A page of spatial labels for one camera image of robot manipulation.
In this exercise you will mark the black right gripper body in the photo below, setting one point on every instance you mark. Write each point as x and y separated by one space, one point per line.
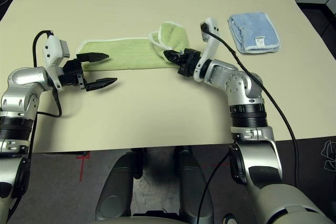
190 62

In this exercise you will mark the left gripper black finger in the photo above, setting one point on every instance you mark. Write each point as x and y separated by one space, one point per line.
101 84
93 57

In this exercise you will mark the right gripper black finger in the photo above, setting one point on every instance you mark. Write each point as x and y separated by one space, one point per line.
174 53
174 60

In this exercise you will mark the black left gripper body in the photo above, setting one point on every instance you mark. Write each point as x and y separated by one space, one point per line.
73 74

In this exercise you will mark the green towel with white trim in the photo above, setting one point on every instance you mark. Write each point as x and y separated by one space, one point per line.
126 53

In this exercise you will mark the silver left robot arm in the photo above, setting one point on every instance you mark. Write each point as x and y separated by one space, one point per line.
23 77

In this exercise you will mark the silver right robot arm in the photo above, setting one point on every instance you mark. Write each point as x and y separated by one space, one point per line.
236 87

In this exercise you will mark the folded light blue towel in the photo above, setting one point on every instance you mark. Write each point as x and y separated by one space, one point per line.
252 30

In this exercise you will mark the red floor tape cross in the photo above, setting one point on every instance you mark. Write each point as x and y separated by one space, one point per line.
82 169
218 165

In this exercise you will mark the grey left robot leg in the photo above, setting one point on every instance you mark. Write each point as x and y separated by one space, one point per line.
115 187

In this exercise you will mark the grey robot leg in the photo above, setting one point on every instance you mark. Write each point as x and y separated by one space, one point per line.
115 187
195 187

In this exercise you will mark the grey right robot leg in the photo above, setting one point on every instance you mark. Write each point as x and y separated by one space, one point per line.
195 187

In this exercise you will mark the black metal rack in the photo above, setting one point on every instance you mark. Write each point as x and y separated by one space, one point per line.
317 6

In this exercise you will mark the beige robot torso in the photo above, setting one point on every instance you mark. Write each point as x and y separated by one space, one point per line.
149 221

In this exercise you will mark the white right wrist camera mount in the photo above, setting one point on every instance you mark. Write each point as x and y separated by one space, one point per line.
212 48

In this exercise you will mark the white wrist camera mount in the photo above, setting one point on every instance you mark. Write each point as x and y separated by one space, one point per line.
212 48
52 48

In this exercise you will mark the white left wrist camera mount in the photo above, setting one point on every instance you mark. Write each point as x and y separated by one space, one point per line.
52 48

